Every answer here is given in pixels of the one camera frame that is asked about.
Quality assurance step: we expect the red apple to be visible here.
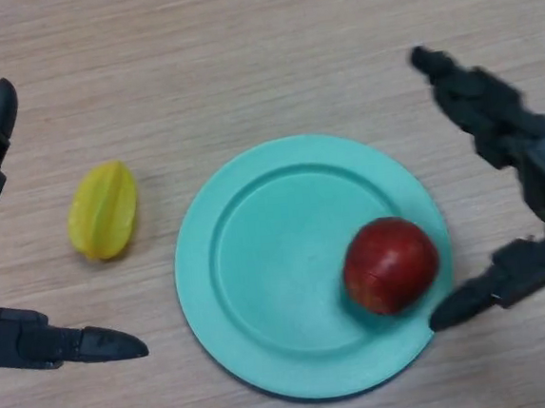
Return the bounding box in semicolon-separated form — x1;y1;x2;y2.
339;213;444;321

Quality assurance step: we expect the green round plate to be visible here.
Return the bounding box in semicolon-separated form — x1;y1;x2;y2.
163;124;464;408

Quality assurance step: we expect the yellow starfruit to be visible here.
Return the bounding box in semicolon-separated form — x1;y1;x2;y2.
62;158;145;264

